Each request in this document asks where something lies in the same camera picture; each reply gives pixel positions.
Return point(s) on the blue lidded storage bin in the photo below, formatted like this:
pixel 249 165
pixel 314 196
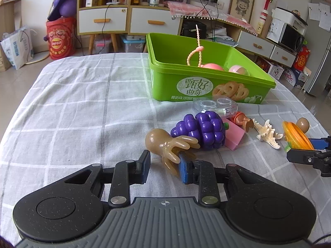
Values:
pixel 133 46

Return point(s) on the black bag on shelf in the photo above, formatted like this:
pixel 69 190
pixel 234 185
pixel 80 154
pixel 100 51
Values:
pixel 189 29

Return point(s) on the small orange figure toy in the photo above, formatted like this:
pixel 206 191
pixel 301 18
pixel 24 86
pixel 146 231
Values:
pixel 241 120

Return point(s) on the brown ball toy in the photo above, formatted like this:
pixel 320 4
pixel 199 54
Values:
pixel 303 124

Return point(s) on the framed cartoon girl picture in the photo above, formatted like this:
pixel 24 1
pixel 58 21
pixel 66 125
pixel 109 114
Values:
pixel 241 9

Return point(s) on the pink block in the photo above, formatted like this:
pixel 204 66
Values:
pixel 233 135

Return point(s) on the pink checked cloth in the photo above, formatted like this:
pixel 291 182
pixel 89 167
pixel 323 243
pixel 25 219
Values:
pixel 185 10

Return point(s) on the clear plastic case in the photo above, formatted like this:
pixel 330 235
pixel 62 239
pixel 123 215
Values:
pixel 222 105

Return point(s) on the orange toy pumpkin slice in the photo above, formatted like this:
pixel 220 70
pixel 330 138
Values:
pixel 295 137

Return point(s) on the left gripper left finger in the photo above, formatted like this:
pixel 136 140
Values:
pixel 125 174

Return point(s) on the white paper shopping bag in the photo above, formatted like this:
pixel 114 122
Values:
pixel 18 47

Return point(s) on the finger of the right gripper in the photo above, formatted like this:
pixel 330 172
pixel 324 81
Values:
pixel 321 143
pixel 317 159

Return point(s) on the black microwave oven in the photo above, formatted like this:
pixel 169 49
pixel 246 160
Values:
pixel 290 38

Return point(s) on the purple toy grapes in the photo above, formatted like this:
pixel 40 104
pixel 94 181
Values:
pixel 208 128

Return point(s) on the white starfish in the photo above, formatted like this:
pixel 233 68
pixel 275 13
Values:
pixel 266 133

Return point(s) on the pink toy peach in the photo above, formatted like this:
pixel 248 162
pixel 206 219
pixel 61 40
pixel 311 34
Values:
pixel 238 69

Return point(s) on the wooden sideboard with drawers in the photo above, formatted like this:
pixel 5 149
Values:
pixel 135 18

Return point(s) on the green plastic cookie box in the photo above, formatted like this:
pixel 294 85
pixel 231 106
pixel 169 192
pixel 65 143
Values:
pixel 183 69

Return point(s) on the silver refrigerator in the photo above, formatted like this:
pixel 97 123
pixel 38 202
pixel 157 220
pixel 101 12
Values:
pixel 318 41

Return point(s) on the tan toy octopus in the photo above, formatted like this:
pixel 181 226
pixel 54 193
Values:
pixel 159 142

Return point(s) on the purple plush toy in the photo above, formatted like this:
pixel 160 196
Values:
pixel 63 8

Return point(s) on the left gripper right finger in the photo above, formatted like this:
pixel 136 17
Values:
pixel 202 174

